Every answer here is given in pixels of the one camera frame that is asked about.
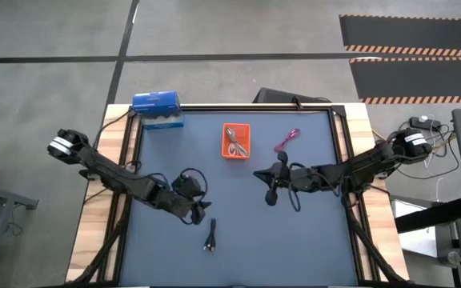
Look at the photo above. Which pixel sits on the blue cardboard box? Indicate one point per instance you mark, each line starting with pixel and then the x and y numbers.
pixel 156 104

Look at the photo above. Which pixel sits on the white sheet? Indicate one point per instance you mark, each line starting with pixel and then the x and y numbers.
pixel 414 244

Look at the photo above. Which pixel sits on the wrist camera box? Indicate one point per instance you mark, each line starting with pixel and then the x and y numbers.
pixel 186 186
pixel 302 178

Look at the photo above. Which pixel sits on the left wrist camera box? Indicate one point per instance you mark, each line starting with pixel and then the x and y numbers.
pixel 186 186

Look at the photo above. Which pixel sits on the black flat device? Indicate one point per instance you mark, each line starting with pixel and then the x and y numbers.
pixel 274 95

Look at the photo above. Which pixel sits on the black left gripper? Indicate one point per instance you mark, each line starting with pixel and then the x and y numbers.
pixel 186 208

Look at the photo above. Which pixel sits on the black striped floor mat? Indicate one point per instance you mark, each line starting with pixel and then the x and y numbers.
pixel 414 78
pixel 410 32

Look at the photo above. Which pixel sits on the blue table mat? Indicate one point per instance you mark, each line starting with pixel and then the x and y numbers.
pixel 254 240

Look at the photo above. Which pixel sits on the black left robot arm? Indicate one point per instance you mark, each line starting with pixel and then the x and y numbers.
pixel 114 176

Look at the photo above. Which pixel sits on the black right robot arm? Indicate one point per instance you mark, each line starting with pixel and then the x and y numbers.
pixel 354 168

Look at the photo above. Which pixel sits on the black power strip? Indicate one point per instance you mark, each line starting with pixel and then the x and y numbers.
pixel 424 123

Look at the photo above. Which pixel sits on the black aluminium table frame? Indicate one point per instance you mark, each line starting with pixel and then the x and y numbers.
pixel 214 107

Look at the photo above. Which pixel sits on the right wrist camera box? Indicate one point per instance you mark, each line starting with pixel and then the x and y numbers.
pixel 302 178

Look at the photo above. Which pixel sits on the orange plastic bin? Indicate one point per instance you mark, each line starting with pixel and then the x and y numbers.
pixel 226 154

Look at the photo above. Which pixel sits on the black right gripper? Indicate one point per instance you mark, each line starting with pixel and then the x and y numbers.
pixel 283 178

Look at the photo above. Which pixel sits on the black crossbeam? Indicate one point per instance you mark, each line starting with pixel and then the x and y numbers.
pixel 430 216

